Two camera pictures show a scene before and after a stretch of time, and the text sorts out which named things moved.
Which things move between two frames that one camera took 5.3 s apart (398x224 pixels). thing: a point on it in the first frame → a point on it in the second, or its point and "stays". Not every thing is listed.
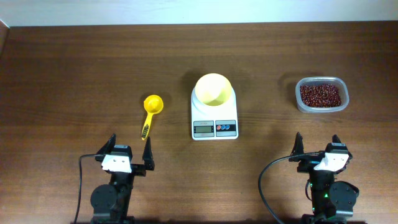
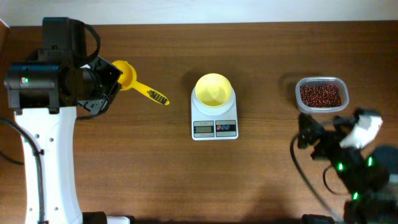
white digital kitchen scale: (214, 122) stays
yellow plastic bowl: (212, 89) stays
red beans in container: (321, 96) stays
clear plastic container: (321, 94) stays
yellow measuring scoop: (153, 104) → (127, 80)
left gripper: (148, 160) → (99, 69)
